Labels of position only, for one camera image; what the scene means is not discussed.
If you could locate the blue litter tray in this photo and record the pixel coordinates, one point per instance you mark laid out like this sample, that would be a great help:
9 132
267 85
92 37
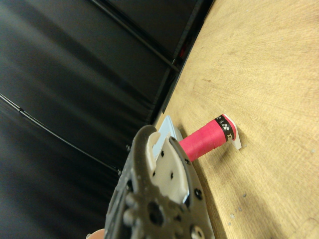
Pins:
168 127

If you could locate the black curtain stand pole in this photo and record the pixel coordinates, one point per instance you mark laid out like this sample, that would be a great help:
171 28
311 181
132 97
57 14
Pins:
135 35

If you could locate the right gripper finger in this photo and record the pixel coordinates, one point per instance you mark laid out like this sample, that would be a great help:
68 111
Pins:
139 174

